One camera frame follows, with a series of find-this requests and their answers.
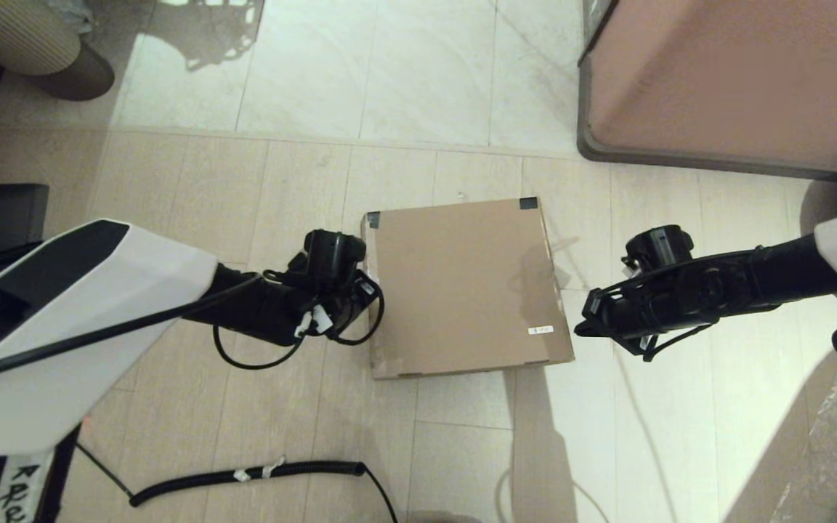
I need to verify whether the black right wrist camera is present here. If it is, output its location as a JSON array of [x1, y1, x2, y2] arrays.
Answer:
[[622, 225, 695, 274]]

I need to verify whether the pink cabinet with grey base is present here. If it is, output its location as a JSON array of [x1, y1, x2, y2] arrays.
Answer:
[[577, 0, 837, 182]]

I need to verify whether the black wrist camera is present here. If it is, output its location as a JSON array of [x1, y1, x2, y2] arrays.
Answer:
[[622, 225, 695, 274], [304, 230, 367, 288]]

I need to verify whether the brown cardboard shoe box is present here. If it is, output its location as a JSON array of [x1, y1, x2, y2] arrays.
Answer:
[[360, 196, 576, 381]]

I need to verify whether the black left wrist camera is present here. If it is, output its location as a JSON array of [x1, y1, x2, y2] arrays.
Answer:
[[304, 230, 367, 288]]

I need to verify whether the crumpled clear plastic bag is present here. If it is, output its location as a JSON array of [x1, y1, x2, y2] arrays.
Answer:
[[48, 0, 96, 35]]

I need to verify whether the ribbed beige round pouf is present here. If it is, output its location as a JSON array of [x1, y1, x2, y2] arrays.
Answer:
[[0, 0, 116, 101]]

